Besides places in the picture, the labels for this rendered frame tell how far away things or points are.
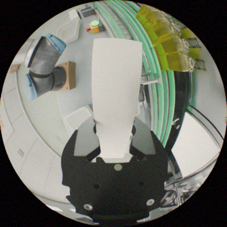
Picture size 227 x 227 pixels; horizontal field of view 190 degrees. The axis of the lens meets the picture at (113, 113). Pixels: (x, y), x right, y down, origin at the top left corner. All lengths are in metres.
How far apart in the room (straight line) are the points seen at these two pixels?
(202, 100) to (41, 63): 0.59
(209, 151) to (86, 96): 0.77
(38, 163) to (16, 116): 1.95
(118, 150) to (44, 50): 0.34
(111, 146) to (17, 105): 3.62
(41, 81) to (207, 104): 0.62
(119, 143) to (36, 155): 3.50
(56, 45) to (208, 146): 0.66
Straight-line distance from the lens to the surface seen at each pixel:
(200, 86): 0.37
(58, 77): 0.40
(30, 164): 3.52
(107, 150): 0.17
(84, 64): 0.49
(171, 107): 0.41
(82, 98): 0.51
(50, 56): 0.28
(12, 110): 3.58
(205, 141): 0.43
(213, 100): 0.36
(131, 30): 0.39
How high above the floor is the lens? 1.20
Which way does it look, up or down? 61 degrees down
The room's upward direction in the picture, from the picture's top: 177 degrees clockwise
